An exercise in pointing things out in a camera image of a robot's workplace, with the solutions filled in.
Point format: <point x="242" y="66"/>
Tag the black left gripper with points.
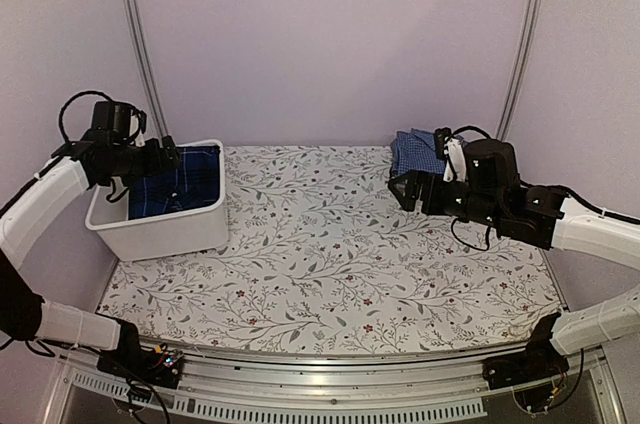
<point x="157" y="163"/>

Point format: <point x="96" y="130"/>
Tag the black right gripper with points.
<point x="431" y="205"/>

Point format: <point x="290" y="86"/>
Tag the dark blue plaid shirt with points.
<point x="195" y="184"/>

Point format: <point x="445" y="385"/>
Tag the white plastic bin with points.
<point x="164" y="235"/>

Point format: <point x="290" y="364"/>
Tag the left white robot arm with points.
<point x="74" y="169"/>

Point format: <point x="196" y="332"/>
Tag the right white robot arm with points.
<point x="547" y="217"/>

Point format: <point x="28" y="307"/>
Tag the folded blue gingham shirt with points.
<point x="415" y="151"/>

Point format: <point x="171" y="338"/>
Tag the floral patterned table mat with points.
<point x="322" y="260"/>

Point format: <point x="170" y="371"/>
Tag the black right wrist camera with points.
<point x="491" y="166"/>

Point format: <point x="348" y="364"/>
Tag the left aluminium frame post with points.
<point x="143" y="61"/>

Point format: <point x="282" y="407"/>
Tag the aluminium frame post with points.
<point x="143" y="61"/>
<point x="523" y="51"/>

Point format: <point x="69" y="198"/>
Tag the right aluminium frame post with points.
<point x="523" y="51"/>

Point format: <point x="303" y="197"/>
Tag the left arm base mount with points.
<point x="158" y="366"/>

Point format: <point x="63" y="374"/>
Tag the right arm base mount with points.
<point x="535" y="376"/>

